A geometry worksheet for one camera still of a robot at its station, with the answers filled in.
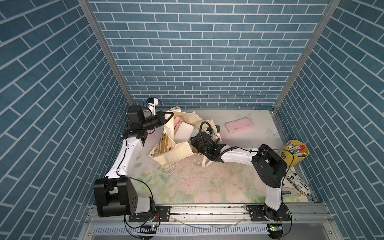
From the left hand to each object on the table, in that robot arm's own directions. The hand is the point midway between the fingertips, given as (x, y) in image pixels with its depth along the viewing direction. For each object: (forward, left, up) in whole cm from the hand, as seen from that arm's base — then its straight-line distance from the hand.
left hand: (177, 114), depth 75 cm
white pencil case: (+1, -2, -17) cm, 17 cm away
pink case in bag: (+9, +3, -18) cm, 20 cm away
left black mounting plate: (-39, +8, -30) cm, 50 cm away
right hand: (-1, -7, -20) cm, 21 cm away
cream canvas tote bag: (-13, +6, -15) cm, 21 cm away
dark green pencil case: (+15, -26, -30) cm, 42 cm away
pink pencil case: (+17, -42, -28) cm, 53 cm away
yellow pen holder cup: (-10, -67, -20) cm, 70 cm away
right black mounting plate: (-39, -43, -29) cm, 65 cm away
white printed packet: (-25, -67, -27) cm, 76 cm away
